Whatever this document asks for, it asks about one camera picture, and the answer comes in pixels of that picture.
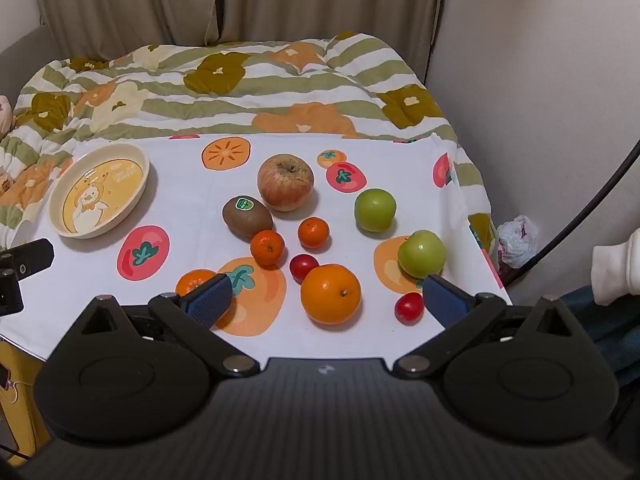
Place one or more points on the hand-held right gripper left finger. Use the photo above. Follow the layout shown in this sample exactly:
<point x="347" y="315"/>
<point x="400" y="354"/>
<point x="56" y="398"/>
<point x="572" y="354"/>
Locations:
<point x="209" y="301"/>

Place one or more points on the person's white sleeve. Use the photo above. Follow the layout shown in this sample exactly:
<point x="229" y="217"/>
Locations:
<point x="617" y="270"/>

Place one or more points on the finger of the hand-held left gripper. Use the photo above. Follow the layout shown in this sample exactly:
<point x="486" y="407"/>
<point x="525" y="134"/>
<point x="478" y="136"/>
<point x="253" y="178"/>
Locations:
<point x="32" y="258"/>

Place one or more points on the white fruit-print cloth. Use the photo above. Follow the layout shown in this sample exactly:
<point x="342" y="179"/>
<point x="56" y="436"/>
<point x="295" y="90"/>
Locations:
<point x="180" y="200"/>

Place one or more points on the large orange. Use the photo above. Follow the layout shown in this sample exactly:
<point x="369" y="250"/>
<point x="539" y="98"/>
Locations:
<point x="330" y="294"/>

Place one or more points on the beige curtain panel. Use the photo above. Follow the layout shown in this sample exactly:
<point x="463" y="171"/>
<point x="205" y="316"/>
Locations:
<point x="330" y="0"/>
<point x="125" y="0"/>

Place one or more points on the brown kiwi with green sticker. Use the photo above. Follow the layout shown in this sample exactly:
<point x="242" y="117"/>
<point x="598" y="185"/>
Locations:
<point x="246" y="217"/>

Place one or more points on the white plastic bag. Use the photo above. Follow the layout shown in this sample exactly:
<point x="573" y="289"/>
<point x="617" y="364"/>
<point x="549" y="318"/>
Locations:
<point x="517" y="242"/>

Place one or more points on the cream bowl with duck print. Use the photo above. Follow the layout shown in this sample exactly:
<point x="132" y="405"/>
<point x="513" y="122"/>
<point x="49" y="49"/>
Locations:
<point x="97" y="192"/>

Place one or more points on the pink plush toy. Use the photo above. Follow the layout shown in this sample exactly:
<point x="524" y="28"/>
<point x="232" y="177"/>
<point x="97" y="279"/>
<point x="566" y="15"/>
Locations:
<point x="5" y="112"/>

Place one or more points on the red cherry tomato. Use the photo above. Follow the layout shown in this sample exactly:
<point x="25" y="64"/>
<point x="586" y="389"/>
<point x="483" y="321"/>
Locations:
<point x="407" y="307"/>
<point x="303" y="267"/>

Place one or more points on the grey padded headboard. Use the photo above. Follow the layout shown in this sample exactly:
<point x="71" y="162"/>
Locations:
<point x="20" y="55"/>

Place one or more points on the small tangerine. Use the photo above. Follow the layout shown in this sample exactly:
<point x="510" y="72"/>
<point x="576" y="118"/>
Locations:
<point x="313" y="232"/>
<point x="267" y="248"/>
<point x="192" y="281"/>

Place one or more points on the striped flower-print blanket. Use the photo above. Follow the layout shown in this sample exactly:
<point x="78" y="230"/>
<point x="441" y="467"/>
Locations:
<point x="225" y="95"/>

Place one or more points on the red apple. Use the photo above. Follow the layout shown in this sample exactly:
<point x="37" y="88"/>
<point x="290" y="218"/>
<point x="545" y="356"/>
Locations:
<point x="285" y="182"/>

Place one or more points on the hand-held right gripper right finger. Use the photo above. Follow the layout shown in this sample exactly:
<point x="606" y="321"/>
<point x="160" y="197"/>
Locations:
<point x="445" y="302"/>

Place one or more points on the green apple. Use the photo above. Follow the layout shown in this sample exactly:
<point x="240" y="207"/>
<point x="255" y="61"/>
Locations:
<point x="375" y="210"/>
<point x="421" y="254"/>

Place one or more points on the person's blue pants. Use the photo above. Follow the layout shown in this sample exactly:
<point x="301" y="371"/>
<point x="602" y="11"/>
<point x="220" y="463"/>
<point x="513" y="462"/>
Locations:
<point x="605" y="335"/>

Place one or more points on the yellow box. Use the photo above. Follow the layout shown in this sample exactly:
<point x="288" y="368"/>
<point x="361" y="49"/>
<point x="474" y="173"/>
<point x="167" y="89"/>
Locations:
<point x="20" y="410"/>

